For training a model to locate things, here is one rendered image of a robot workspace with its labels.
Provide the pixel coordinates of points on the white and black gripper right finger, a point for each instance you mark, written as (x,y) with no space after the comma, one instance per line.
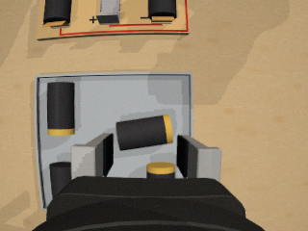
(196,160)

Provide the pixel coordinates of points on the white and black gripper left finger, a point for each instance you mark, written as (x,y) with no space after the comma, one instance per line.
(94,158)

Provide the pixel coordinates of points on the light grey shallow tray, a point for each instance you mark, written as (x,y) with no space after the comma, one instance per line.
(101,99)

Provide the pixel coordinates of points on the black cylinder with yellow top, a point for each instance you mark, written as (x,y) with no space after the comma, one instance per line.
(60,109)
(162,8)
(57,10)
(160,170)
(60,175)
(144,132)

